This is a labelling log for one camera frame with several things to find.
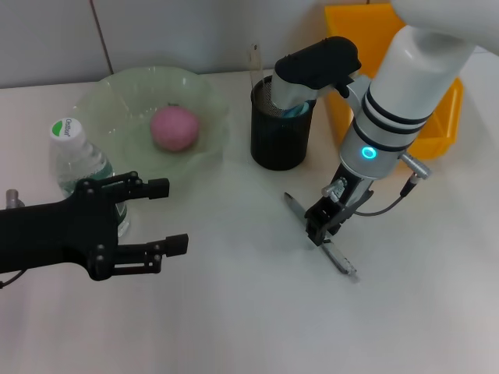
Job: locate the yellow plastic bin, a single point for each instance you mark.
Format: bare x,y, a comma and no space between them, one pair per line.
440,128

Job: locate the grey white pen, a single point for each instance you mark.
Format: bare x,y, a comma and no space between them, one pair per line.
339,261

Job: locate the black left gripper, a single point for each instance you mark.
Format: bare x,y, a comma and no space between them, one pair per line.
50,237

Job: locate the black mesh pen holder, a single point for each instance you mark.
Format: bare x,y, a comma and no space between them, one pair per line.
278,144

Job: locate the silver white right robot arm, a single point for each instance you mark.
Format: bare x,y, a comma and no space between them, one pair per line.
397,97

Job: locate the transparent plastic ruler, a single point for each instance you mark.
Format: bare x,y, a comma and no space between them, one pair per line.
255,66

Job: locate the pink peach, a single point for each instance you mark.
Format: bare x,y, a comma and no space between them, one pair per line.
174,128

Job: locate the clear bottle with green label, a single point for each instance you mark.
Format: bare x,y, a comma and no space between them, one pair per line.
74,156

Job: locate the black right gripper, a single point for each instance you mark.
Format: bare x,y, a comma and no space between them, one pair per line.
343,195

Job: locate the translucent green fruit bowl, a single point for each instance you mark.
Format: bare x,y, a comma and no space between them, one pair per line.
117,105

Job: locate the blue scissors with sheath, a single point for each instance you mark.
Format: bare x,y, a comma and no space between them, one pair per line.
298,111

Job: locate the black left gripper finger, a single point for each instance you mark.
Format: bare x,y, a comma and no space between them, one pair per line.
177,243

